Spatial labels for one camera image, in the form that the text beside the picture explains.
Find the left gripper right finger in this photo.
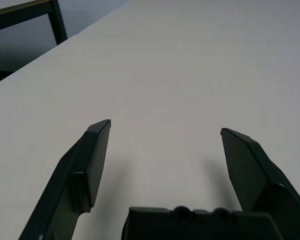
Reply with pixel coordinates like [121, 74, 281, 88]
[220, 127, 300, 240]

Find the black frame side table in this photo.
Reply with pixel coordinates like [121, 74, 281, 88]
[0, 0, 68, 46]

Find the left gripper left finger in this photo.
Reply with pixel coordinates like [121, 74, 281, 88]
[18, 119, 113, 240]

